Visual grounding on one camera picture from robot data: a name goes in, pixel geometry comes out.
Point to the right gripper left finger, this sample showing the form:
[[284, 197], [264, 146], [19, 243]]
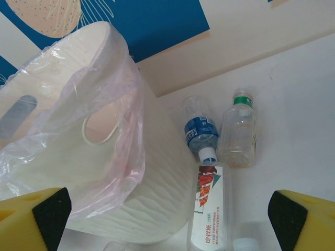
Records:
[[26, 225]]

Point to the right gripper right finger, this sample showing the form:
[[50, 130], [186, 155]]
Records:
[[308, 227]]

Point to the red white label bottle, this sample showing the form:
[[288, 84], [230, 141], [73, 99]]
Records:
[[209, 209]]

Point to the green neck clear bottle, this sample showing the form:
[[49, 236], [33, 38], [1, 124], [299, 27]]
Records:
[[236, 136]]

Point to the blue label plastic bottle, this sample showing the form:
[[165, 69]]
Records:
[[200, 130]]

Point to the pink translucent bin liner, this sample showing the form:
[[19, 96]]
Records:
[[125, 146]]

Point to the cream plastic bin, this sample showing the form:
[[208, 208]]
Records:
[[157, 188]]

